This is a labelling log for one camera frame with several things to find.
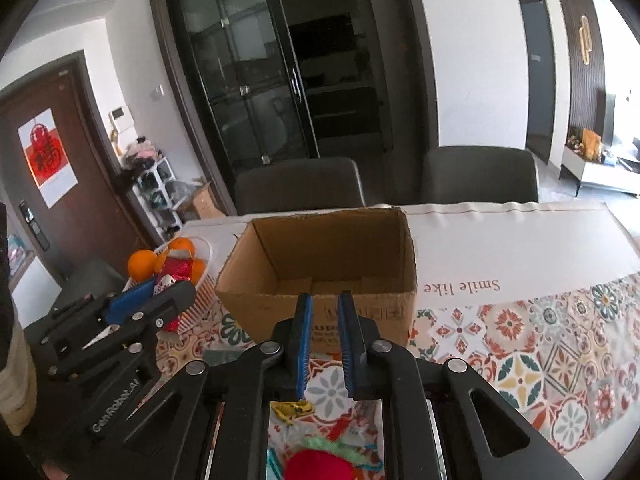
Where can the brown cardboard box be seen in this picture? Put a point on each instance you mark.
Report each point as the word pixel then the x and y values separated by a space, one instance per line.
pixel 300 250

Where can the dark glass door cabinet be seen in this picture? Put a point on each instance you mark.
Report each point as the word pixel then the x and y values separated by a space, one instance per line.
pixel 240 60

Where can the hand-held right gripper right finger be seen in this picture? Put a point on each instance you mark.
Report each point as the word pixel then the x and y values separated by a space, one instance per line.
pixel 346 345

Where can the patterned tablecloth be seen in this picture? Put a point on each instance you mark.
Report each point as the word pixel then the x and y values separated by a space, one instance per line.
pixel 525 360

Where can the white light switch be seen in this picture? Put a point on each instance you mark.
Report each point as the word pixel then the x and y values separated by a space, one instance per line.
pixel 158 91

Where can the brown entrance door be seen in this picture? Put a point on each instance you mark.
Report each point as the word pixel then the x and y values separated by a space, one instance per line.
pixel 85 160

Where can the white intercom panel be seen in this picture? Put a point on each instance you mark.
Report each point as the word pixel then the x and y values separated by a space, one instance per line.
pixel 121 119

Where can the pink dark cloth pile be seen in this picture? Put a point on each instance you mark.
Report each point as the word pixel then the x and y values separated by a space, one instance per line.
pixel 142 152

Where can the cardboard box on floor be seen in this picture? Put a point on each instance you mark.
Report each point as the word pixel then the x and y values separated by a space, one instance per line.
pixel 205 202

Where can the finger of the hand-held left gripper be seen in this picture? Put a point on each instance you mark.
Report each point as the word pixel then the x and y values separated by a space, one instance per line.
pixel 150 317
pixel 129 302

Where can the white shoe rack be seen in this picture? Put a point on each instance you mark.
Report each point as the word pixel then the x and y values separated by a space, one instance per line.
pixel 150 180

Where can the white bowl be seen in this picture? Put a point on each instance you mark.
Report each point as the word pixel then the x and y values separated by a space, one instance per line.
pixel 202 305

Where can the red foil packet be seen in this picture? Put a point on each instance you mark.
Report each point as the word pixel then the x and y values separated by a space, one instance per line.
pixel 177 266

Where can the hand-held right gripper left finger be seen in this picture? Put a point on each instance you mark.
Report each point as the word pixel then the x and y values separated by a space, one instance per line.
pixel 303 345

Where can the red and white door poster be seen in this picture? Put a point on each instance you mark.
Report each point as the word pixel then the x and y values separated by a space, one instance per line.
pixel 47 155

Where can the black door lock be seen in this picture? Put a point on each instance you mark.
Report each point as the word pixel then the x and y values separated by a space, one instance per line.
pixel 34 225

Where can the green knitted cloth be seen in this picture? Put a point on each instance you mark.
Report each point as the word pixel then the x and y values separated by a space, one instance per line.
pixel 330 444

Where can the person's left forearm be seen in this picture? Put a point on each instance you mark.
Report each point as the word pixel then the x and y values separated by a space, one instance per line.
pixel 15 385

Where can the grey dining chair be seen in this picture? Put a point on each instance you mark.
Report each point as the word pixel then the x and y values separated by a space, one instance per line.
pixel 480 175
pixel 300 185

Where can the gold wall ornament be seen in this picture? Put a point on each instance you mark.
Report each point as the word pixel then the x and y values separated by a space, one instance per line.
pixel 585 40

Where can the white media cabinet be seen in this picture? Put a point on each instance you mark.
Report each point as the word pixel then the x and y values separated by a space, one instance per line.
pixel 595 172

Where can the pile of oranges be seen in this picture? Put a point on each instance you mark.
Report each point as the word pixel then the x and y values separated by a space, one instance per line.
pixel 140 264

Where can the small yellow green trinket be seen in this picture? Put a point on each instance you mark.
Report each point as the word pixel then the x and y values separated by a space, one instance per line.
pixel 290 408

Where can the dark interior door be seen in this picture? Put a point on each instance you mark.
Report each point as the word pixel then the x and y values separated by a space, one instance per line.
pixel 540 85

